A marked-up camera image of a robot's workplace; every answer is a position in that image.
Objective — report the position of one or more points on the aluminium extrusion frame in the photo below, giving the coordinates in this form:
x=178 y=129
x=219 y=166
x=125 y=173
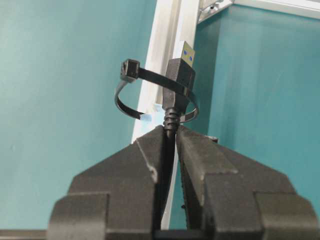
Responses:
x=170 y=127

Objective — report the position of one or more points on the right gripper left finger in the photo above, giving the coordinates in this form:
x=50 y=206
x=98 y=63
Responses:
x=115 y=199

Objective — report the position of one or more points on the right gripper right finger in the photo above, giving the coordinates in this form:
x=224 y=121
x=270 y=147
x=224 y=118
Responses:
x=230 y=196

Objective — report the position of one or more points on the black zip tie loop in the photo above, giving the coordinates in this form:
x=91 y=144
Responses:
x=155 y=100

